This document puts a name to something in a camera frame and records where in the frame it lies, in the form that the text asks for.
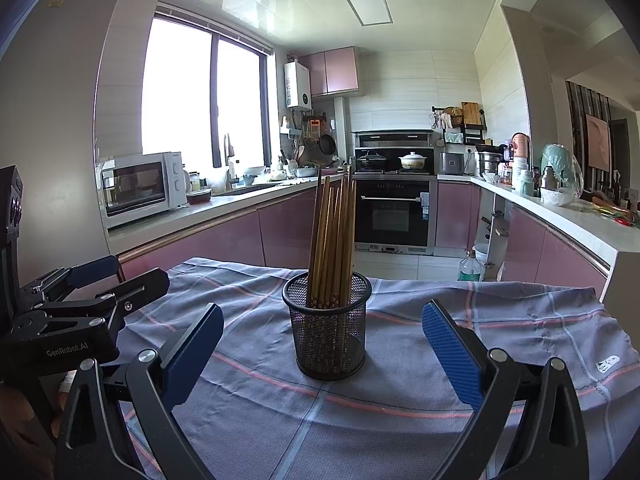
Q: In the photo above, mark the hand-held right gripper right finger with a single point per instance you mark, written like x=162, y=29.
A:
x=450, y=355

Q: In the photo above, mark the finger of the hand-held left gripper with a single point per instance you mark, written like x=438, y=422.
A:
x=145, y=285
x=92, y=270

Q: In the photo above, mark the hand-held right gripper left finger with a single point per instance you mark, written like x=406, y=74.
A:
x=192, y=355

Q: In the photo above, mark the black mesh holder cup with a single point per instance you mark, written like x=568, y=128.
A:
x=327, y=345

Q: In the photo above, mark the bundle of wooden chopsticks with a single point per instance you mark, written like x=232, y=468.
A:
x=330, y=240

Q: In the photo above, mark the person's left hand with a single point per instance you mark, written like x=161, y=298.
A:
x=66, y=385

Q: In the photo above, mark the clear plastic bottle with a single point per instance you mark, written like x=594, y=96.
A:
x=470, y=269

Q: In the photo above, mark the white microwave oven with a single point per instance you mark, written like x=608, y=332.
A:
x=140, y=187

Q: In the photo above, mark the blue plaid tablecloth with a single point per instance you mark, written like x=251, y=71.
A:
x=380, y=425

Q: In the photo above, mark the red lidded container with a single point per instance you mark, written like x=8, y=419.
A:
x=199, y=197

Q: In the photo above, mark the white bucket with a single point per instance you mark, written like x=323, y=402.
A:
x=481, y=255

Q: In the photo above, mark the steel sink faucet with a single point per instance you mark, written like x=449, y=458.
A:
x=231, y=175

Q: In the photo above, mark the narrow pink base cabinet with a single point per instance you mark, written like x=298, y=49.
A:
x=455, y=215

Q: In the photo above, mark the black built-in oven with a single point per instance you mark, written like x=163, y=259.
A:
x=392, y=217

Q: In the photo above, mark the long pink base cabinets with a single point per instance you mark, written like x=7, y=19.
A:
x=285, y=230

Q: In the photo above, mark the pale green canister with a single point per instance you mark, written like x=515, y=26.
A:
x=524, y=183

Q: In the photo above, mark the grey refrigerator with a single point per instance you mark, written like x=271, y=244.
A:
x=50, y=85

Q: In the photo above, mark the white bowl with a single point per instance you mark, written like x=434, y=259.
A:
x=556, y=197

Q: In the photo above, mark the silver countertop appliance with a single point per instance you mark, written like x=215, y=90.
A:
x=451, y=164

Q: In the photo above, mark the steel steamer pot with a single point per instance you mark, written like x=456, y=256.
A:
x=490, y=162

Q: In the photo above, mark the white casserole pot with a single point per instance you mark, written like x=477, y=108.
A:
x=413, y=161

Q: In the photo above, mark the steel basin with vegetables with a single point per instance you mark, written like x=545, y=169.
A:
x=306, y=171

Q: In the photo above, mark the kitchen window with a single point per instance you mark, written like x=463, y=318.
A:
x=180, y=85

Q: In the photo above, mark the black wok with lid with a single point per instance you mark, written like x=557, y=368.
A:
x=371, y=161

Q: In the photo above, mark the pink kettle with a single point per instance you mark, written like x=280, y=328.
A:
x=520, y=147

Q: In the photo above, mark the green appliance in plastic bag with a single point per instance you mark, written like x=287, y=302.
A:
x=559, y=165

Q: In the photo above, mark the steel range hood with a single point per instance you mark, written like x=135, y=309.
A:
x=392, y=139

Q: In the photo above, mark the hanging frying pan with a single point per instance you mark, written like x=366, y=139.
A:
x=327, y=145

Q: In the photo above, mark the wooden cutting board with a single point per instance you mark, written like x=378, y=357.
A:
x=470, y=113

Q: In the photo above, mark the ceiling light panel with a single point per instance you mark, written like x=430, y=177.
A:
x=368, y=6

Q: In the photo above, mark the black wall rack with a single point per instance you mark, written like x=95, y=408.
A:
x=472, y=130

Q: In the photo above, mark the white wall water heater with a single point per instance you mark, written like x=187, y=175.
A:
x=298, y=84

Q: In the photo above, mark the framed wall picture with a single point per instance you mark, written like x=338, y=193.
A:
x=597, y=142

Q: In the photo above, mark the pink wall cabinet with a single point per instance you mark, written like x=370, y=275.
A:
x=335, y=71

